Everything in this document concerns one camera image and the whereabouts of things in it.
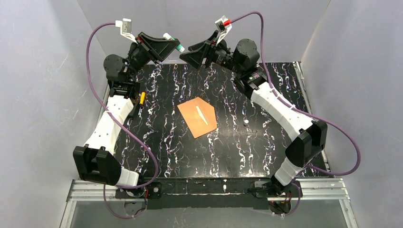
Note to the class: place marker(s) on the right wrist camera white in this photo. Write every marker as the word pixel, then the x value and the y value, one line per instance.
pixel 224 26

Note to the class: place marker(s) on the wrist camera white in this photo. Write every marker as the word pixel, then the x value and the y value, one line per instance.
pixel 125 26
pixel 224 26

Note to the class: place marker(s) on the beige letter paper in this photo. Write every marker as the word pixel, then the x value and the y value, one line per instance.
pixel 201 115

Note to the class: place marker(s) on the aluminium rail frame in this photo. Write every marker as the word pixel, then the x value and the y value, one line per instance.
pixel 166 193

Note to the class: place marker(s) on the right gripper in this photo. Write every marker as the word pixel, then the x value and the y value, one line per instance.
pixel 210 50

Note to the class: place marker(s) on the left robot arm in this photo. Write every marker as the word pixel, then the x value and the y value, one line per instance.
pixel 95 160

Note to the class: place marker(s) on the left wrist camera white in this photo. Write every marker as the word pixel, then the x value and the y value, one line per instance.
pixel 125 26

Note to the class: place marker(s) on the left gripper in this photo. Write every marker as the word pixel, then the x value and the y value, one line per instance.
pixel 144 43

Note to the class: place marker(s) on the orange brown envelope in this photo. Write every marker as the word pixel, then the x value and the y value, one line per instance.
pixel 195 124

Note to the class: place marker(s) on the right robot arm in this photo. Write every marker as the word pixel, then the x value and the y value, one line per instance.
pixel 308 136

